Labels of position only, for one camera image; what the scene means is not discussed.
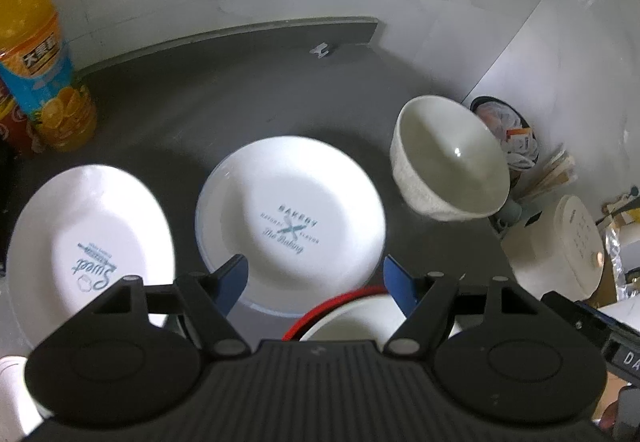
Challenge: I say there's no chopsticks bundle in holder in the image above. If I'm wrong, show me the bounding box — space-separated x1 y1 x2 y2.
515 145 578 202

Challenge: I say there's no white rice cooker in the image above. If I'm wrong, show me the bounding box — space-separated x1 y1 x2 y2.
501 195 604 301

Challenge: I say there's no plain white bowl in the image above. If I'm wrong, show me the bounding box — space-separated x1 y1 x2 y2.
297 294 464 342

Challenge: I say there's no small white clip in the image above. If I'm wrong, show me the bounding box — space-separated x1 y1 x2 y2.
309 42 332 58

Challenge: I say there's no white bowl with printed base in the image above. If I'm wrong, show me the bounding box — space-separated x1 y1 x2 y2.
390 95 510 222

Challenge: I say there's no dark bowl with sachets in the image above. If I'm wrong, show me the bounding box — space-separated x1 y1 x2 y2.
471 95 539 172

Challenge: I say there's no white Bakery plate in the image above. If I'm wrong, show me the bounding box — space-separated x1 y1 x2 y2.
194 136 386 317

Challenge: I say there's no white Sweet plate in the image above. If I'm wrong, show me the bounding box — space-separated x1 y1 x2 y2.
6 165 176 348

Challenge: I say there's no orange juice bottle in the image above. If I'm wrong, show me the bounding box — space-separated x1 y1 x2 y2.
1 0 98 151

